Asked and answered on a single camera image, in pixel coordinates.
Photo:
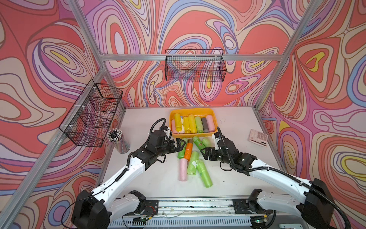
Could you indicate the pink labelled trash bag roll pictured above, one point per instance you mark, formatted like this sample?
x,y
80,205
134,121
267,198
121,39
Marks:
x,y
173,127

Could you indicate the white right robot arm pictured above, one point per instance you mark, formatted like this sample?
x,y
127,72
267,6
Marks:
x,y
309,200

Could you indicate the pencil holder cup with pencils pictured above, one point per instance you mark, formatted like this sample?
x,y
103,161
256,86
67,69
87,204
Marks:
x,y
116,137

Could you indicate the pink calculator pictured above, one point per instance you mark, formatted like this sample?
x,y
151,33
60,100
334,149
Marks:
x,y
258,138

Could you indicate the black wire basket on left wall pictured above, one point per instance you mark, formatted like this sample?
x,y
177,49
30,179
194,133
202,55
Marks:
x,y
90,118

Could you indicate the green roll beside orange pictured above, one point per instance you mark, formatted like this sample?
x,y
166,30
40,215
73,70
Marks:
x,y
182,153

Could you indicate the yellow plastic storage box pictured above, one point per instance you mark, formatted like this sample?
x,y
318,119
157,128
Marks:
x,y
201,112

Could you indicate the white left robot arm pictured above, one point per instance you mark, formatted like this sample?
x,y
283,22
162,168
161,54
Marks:
x,y
117,183

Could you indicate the black wire basket on back wall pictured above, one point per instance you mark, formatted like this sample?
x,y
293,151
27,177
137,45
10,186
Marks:
x,y
195,65

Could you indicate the white blue-capped roll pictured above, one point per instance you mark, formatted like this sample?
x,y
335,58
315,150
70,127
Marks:
x,y
182,126

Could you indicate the dark grey trash bag roll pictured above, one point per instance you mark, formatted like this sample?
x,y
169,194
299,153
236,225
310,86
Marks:
x,y
205,125

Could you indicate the large green trash bag roll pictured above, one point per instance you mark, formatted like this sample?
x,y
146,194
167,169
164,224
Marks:
x,y
203,172

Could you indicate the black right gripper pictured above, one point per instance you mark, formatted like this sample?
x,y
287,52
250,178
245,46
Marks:
x,y
206,155

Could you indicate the orange trash bag roll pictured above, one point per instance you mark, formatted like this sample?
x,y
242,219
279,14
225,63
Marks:
x,y
188,149

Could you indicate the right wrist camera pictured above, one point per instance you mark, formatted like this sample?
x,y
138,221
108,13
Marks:
x,y
216,143

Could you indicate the black wire basket on wall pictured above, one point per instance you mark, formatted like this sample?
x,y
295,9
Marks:
x,y
195,65
90,118

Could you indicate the yellow trash bag roll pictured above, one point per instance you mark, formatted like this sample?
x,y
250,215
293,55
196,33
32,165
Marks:
x,y
186,125
192,123

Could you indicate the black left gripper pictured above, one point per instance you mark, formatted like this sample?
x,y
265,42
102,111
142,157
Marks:
x,y
179,147

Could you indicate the metal base rail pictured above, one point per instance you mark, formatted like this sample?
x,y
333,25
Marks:
x,y
202,206

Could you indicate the light green trash bag roll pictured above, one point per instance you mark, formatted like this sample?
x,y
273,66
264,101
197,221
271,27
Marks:
x,y
199,124

